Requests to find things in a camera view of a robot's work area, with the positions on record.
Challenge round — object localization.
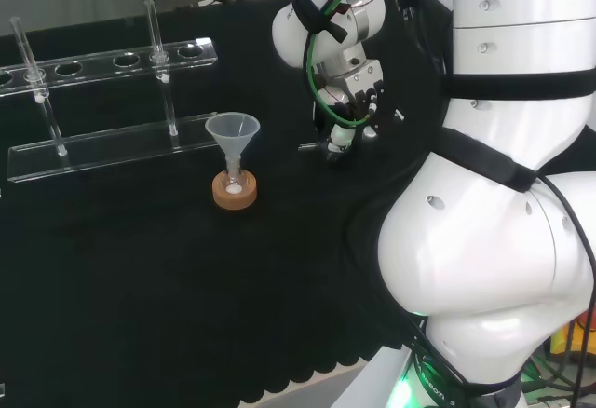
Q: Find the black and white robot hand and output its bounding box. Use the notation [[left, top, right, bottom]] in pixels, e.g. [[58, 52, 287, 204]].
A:
[[310, 57, 404, 168]]

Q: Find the translucent plastic funnel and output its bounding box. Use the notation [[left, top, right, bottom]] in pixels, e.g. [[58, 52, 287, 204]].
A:
[[205, 112, 262, 172]]

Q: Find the clear acrylic funnel stand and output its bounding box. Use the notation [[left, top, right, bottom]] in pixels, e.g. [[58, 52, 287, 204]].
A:
[[0, 0, 221, 184]]

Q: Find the clear round-bottom flask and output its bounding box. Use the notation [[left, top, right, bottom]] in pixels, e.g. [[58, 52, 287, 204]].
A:
[[221, 165, 246, 197]]

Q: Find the black table cloth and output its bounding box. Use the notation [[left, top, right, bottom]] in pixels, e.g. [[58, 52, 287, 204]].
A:
[[0, 0, 455, 408]]

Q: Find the green cable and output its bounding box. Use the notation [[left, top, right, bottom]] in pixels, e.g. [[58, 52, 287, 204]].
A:
[[305, 0, 373, 126]]

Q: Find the cork ring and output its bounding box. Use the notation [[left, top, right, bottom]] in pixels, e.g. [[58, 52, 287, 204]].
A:
[[212, 170, 259, 212]]

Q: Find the black cable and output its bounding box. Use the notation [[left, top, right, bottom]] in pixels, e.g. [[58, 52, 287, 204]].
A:
[[535, 175, 596, 393]]

